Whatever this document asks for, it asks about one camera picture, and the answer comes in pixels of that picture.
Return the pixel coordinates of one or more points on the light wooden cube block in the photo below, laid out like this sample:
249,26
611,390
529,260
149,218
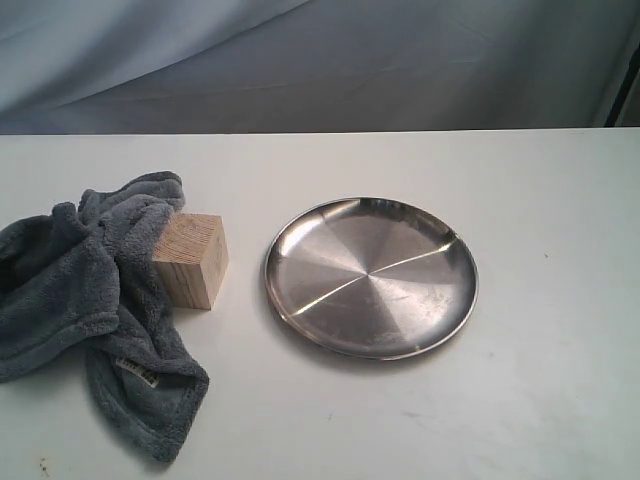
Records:
191,259

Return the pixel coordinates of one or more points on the grey fleece towel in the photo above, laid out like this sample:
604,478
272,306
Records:
83,275

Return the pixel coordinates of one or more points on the round stainless steel plate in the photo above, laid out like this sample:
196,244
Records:
371,278

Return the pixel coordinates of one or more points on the grey backdrop curtain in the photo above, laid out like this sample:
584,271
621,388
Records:
163,67

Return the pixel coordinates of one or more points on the black stand pole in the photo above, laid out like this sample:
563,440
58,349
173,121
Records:
623,109

